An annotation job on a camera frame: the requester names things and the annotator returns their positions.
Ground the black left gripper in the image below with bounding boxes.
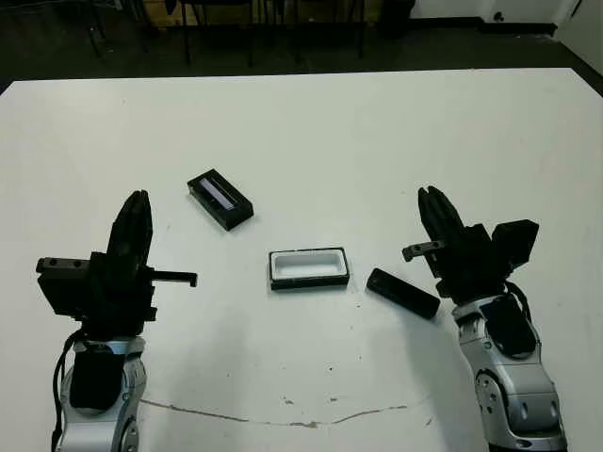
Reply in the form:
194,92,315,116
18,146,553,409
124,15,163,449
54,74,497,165
36,189,199,338

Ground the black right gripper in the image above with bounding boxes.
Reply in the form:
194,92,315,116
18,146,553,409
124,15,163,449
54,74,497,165
402,186,514,302

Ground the black slim camera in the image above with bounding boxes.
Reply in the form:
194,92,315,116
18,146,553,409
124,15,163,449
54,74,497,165
365,266,442,321

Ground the black box lid silver stripe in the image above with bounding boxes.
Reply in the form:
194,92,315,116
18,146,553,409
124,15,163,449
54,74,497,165
186,166,255,233

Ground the black box base white insert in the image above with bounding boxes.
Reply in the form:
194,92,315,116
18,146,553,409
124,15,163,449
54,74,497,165
268,245,352,294

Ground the black waste bin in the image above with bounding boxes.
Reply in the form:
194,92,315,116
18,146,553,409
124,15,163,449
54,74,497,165
376,0,416,37

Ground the black metal chair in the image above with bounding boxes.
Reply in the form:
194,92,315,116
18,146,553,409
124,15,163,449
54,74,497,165
178,0,258,67
294,0,367,65

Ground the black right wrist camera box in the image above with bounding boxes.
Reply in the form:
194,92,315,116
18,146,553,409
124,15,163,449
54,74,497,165
489,218,541,278

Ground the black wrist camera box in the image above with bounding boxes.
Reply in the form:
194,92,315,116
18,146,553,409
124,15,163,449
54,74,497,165
37,271,94,325
489,218,541,278

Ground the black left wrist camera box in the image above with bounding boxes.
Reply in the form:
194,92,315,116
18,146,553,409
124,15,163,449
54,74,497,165
37,271,94,325

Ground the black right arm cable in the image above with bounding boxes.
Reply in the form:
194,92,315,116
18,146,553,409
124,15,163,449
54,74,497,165
503,276,536,326

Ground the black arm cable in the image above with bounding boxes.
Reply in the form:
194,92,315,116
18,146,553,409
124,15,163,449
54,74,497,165
50,329,86,452
503,276,536,326

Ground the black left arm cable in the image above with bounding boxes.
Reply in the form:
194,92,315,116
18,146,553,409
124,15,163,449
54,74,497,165
50,329,86,452

